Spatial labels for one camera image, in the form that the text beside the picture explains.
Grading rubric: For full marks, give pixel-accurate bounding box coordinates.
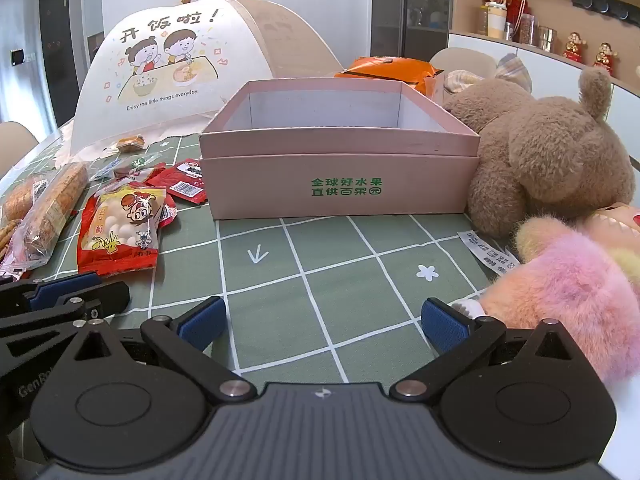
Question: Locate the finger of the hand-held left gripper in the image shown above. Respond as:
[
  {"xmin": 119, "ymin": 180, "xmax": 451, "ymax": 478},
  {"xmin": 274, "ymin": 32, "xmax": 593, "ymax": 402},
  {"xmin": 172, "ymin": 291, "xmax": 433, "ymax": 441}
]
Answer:
[
  {"xmin": 0, "ymin": 271, "xmax": 131, "ymax": 318},
  {"xmin": 0, "ymin": 306, "xmax": 103, "ymax": 358}
]

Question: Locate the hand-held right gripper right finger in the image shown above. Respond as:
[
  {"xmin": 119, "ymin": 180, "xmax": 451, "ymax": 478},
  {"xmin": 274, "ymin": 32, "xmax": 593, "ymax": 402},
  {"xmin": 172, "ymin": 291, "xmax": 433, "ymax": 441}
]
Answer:
[{"xmin": 390, "ymin": 298, "xmax": 578, "ymax": 402}]

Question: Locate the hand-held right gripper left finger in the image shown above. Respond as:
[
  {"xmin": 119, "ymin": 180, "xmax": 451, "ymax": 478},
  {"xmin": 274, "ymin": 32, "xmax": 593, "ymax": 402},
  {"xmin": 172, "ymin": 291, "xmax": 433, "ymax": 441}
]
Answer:
[{"xmin": 74, "ymin": 296, "xmax": 257, "ymax": 404}]

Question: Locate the long bread packet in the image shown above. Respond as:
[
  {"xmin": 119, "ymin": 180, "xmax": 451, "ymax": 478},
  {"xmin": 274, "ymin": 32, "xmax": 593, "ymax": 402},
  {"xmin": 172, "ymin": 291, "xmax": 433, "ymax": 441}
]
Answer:
[{"xmin": 17, "ymin": 162, "xmax": 90, "ymax": 266}]

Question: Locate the toast slices packet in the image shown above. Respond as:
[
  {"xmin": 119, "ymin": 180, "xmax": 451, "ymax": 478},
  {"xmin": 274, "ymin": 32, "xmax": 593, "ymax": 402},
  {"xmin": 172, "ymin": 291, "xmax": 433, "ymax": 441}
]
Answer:
[{"xmin": 0, "ymin": 172, "xmax": 56, "ymax": 228}]

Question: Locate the small red snack packet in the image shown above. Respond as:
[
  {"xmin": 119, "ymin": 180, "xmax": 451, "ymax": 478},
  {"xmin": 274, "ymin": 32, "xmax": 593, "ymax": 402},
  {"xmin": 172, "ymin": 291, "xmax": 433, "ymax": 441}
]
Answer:
[{"xmin": 112, "ymin": 162, "xmax": 168, "ymax": 195}]

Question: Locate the red packet with barcode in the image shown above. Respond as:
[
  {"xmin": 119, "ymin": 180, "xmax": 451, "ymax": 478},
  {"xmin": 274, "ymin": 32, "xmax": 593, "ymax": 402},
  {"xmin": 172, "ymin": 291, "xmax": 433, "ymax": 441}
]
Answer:
[{"xmin": 160, "ymin": 159, "xmax": 208, "ymax": 205}]

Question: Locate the clear green printed wrapper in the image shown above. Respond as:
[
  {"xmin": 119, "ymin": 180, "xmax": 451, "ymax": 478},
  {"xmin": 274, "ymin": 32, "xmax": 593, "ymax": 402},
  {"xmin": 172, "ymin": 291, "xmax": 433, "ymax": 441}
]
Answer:
[{"xmin": 90, "ymin": 154, "xmax": 163, "ymax": 181}]

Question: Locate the pink cardboard box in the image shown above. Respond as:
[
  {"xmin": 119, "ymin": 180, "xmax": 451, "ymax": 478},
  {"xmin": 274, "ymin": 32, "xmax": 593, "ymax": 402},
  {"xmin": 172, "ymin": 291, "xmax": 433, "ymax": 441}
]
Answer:
[{"xmin": 199, "ymin": 78, "xmax": 481, "ymax": 221}]

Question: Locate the white plush toy label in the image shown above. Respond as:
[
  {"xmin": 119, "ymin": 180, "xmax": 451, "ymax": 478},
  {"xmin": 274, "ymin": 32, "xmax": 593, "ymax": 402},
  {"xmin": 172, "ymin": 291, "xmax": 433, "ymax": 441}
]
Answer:
[{"xmin": 457, "ymin": 230, "xmax": 521, "ymax": 283}]

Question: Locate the green checkered tablecloth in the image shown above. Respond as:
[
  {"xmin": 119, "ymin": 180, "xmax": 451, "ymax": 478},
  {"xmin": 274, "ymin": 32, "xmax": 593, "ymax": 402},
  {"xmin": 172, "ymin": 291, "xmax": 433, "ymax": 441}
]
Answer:
[{"xmin": 0, "ymin": 125, "xmax": 506, "ymax": 391}]

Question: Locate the pink fluffy plush toy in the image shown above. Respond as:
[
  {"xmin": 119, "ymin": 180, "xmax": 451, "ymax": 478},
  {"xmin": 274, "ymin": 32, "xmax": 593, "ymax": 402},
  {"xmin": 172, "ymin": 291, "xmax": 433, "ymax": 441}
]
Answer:
[{"xmin": 480, "ymin": 202, "xmax": 640, "ymax": 386}]

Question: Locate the beige chair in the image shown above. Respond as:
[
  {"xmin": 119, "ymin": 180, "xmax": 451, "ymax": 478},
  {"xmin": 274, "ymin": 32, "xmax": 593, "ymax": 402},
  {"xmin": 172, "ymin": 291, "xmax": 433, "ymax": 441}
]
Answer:
[
  {"xmin": 0, "ymin": 121, "xmax": 40, "ymax": 178},
  {"xmin": 430, "ymin": 47, "xmax": 501, "ymax": 77}
]

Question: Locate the brown teddy bear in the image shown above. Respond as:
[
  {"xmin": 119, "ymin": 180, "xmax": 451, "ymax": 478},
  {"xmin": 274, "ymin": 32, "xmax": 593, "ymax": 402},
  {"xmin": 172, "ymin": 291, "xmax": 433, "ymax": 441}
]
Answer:
[{"xmin": 442, "ymin": 52, "xmax": 637, "ymax": 238}]

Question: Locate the dark door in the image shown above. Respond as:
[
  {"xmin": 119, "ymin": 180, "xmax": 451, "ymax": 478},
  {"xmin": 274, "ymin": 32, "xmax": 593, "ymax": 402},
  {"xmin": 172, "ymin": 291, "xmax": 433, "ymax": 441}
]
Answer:
[{"xmin": 39, "ymin": 0, "xmax": 81, "ymax": 128}]

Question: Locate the cartoon print mesh food cover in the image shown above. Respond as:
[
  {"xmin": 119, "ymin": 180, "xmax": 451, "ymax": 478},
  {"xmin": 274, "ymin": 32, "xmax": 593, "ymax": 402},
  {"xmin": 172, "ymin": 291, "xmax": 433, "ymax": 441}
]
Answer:
[{"xmin": 70, "ymin": 0, "xmax": 346, "ymax": 161}]

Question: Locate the orange snack bag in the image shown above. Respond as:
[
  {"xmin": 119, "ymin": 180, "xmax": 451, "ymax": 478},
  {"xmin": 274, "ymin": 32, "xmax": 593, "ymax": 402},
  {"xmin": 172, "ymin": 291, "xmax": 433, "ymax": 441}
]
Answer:
[{"xmin": 334, "ymin": 56, "xmax": 446, "ymax": 96}]

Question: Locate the white sideboard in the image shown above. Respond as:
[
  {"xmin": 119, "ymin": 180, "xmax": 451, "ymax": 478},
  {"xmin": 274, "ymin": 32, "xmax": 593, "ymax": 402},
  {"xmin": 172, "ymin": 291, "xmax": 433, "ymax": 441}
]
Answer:
[{"xmin": 447, "ymin": 32, "xmax": 640, "ymax": 161}]

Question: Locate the glass jar with brown contents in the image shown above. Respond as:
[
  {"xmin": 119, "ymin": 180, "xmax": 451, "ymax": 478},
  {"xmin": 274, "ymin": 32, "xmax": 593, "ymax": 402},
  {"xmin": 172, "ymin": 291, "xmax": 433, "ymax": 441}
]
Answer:
[{"xmin": 517, "ymin": 14, "xmax": 537, "ymax": 45}]

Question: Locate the red gold figurine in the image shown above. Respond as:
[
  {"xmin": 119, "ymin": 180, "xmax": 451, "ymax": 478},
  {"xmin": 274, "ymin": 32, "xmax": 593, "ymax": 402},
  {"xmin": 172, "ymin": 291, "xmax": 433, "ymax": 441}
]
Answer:
[
  {"xmin": 594, "ymin": 42, "xmax": 619, "ymax": 72},
  {"xmin": 564, "ymin": 32, "xmax": 589, "ymax": 64}
]

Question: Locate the yellow lidded jar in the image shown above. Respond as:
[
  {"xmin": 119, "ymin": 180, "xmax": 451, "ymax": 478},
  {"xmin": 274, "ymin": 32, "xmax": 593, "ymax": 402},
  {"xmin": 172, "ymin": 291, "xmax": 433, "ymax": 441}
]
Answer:
[{"xmin": 477, "ymin": 2, "xmax": 507, "ymax": 39}]

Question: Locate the red gift bag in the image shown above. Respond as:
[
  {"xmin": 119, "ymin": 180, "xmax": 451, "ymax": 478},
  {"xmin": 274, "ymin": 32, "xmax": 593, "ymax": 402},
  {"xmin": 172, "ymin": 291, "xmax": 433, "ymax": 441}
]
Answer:
[{"xmin": 505, "ymin": 0, "xmax": 531, "ymax": 36}]

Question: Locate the dark glass cabinet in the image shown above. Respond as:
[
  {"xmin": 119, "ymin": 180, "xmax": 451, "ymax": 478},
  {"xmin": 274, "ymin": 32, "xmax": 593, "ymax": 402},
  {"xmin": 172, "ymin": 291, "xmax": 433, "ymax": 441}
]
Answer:
[{"xmin": 371, "ymin": 0, "xmax": 453, "ymax": 72}]

